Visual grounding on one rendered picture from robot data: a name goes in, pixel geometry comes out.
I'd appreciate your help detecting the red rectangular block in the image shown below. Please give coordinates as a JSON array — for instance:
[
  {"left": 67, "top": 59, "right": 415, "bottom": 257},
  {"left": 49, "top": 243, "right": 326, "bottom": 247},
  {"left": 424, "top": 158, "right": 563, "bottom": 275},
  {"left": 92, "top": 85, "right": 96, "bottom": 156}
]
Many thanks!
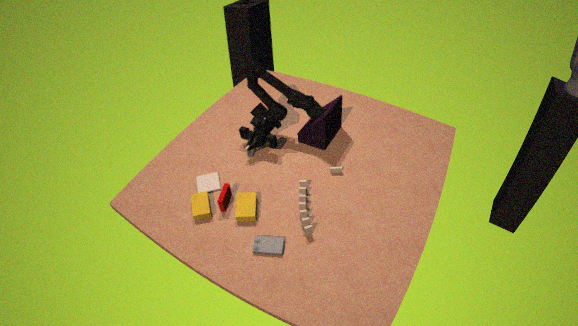
[{"left": 217, "top": 183, "right": 232, "bottom": 212}]

